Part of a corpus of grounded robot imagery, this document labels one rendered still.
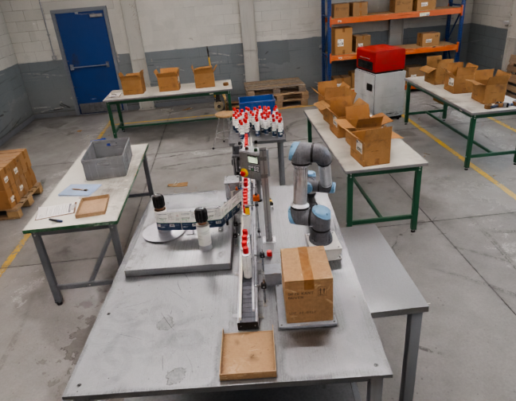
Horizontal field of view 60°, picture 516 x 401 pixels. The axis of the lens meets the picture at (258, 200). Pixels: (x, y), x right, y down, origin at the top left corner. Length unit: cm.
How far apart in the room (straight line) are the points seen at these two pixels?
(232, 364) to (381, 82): 650
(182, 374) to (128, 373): 26
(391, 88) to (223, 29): 391
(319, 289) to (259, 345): 41
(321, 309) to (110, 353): 109
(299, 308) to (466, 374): 150
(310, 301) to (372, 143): 230
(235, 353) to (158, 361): 38
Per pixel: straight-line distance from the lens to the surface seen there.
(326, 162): 269
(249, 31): 1016
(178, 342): 243
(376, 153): 438
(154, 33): 1027
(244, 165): 292
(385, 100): 822
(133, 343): 250
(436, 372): 345
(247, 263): 262
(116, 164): 458
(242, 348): 233
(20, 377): 389
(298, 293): 229
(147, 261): 300
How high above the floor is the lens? 247
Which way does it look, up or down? 27 degrees down
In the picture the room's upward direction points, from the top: 5 degrees counter-clockwise
